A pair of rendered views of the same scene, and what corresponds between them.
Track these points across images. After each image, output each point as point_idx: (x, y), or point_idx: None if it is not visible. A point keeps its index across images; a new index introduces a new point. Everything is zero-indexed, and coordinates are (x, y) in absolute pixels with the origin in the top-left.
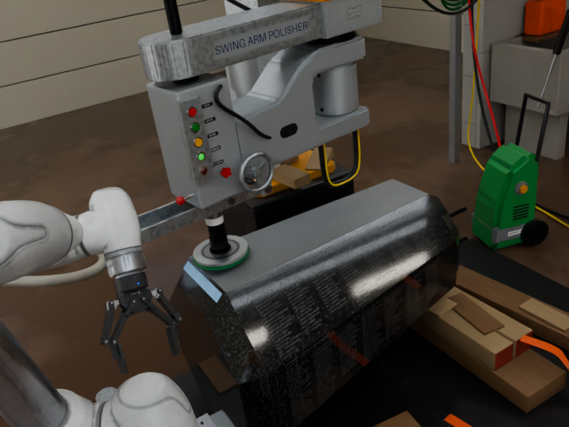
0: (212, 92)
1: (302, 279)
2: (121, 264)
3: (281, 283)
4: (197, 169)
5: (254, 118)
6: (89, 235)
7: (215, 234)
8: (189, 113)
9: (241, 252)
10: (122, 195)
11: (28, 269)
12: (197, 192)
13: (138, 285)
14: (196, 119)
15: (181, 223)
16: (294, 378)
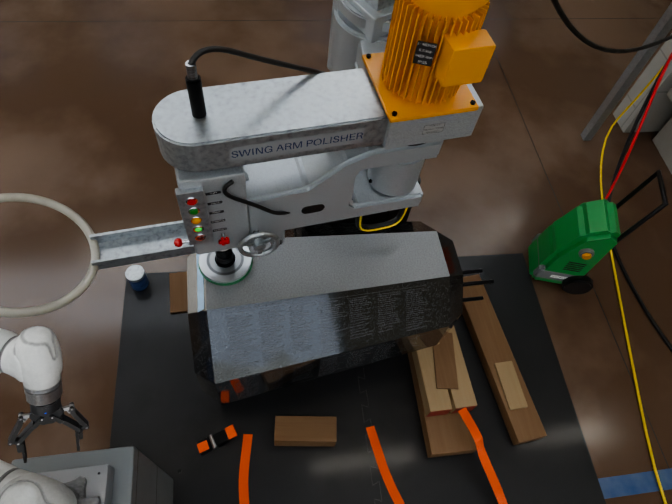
0: (222, 184)
1: (281, 318)
2: (31, 400)
3: (260, 316)
4: (193, 236)
5: (272, 200)
6: (7, 371)
7: (219, 254)
8: (187, 202)
9: (238, 276)
10: (42, 351)
11: None
12: (194, 245)
13: (45, 414)
14: (196, 205)
15: (178, 253)
16: (242, 384)
